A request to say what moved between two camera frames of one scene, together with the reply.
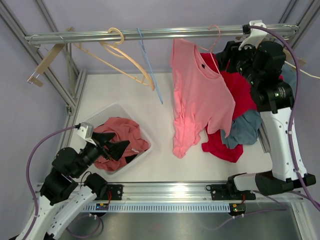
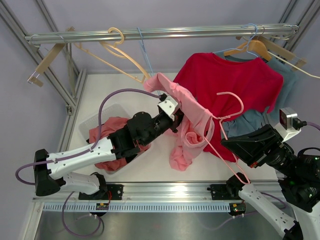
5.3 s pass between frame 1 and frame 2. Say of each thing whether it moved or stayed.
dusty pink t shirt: stayed
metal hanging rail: stayed
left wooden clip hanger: stayed
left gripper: moved
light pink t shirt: moved
